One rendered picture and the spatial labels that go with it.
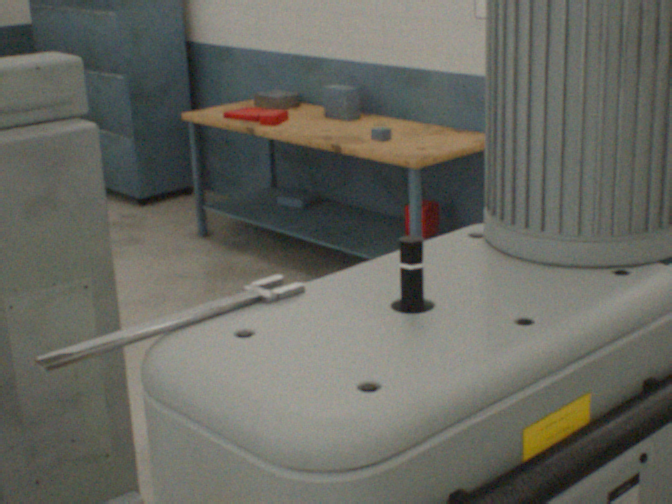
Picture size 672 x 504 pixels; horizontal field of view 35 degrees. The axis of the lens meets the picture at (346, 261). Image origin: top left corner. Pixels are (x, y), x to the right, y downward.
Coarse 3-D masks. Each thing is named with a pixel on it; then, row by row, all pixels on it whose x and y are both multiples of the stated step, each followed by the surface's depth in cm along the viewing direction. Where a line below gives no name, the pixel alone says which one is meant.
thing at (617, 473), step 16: (640, 448) 98; (608, 464) 95; (624, 464) 96; (640, 464) 98; (592, 480) 93; (608, 480) 95; (624, 480) 97; (640, 480) 99; (560, 496) 91; (576, 496) 92; (592, 496) 93; (608, 496) 95; (624, 496) 97; (640, 496) 100
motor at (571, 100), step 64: (512, 0) 93; (576, 0) 89; (640, 0) 89; (512, 64) 94; (576, 64) 91; (640, 64) 90; (512, 128) 96; (576, 128) 93; (640, 128) 92; (512, 192) 98; (576, 192) 94; (640, 192) 95; (576, 256) 96; (640, 256) 96
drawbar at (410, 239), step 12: (408, 240) 87; (420, 240) 87; (408, 252) 87; (420, 252) 87; (408, 264) 87; (408, 276) 88; (420, 276) 88; (408, 288) 88; (420, 288) 88; (408, 300) 88; (420, 300) 89; (408, 312) 89; (420, 312) 89
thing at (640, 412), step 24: (648, 384) 93; (624, 408) 88; (648, 408) 89; (576, 432) 85; (600, 432) 85; (624, 432) 86; (648, 432) 88; (552, 456) 81; (576, 456) 82; (600, 456) 84; (504, 480) 78; (528, 480) 78; (552, 480) 80; (576, 480) 82
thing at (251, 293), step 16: (256, 288) 93; (288, 288) 92; (304, 288) 93; (208, 304) 89; (224, 304) 89; (240, 304) 90; (160, 320) 86; (176, 320) 86; (192, 320) 87; (112, 336) 84; (128, 336) 84; (144, 336) 84; (64, 352) 81; (80, 352) 81; (96, 352) 82; (48, 368) 79
